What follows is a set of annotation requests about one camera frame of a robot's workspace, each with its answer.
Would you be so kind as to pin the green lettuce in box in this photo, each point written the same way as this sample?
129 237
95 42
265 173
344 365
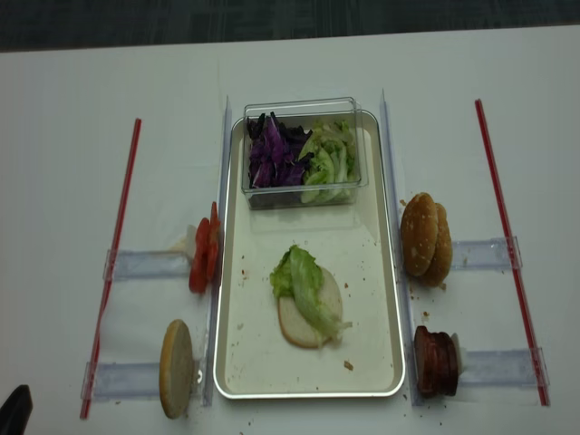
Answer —
330 154

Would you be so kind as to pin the green lettuce leaf on bun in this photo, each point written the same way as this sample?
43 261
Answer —
298 276

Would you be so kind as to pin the back tomato slice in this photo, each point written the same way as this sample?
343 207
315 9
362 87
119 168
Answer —
213 241

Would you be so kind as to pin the tomato slice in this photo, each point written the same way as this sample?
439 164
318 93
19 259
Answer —
198 273
213 241

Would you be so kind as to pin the front tomato slice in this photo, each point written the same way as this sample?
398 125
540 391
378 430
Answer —
198 273

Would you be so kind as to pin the white pusher block tomato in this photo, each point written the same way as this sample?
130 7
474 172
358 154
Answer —
187 244

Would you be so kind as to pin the white pusher block meat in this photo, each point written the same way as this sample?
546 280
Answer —
458 353

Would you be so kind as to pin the purple cabbage leaves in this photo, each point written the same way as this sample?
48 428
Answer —
275 156

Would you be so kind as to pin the clear plastic salad box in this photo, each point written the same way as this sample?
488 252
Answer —
305 114

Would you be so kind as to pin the bottom bun slice on tray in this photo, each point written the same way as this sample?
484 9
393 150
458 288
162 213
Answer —
295 328

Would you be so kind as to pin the cream rectangular metal tray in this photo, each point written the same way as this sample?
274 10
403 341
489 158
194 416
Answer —
253 360

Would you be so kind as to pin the rear sesame bun top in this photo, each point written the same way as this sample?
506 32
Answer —
442 258

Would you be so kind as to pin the upright bun half left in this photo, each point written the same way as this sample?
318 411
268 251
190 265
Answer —
176 369

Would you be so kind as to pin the left red strip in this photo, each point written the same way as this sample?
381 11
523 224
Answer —
116 239

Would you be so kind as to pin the red strip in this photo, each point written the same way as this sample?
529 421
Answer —
539 371
116 239

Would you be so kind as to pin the right red strip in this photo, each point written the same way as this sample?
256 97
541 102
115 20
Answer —
539 371

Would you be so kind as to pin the upper left clear holder rail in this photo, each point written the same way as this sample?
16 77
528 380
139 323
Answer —
127 265

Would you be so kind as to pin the clear holder rail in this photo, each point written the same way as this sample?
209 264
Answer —
520 368
127 265
111 381
501 254

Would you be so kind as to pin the upper right clear holder rail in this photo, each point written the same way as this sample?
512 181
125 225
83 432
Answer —
501 254

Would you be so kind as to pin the lower left clear holder rail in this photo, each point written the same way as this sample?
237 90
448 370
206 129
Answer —
111 381

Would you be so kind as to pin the lower right clear holder rail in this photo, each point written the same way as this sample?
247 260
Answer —
520 368

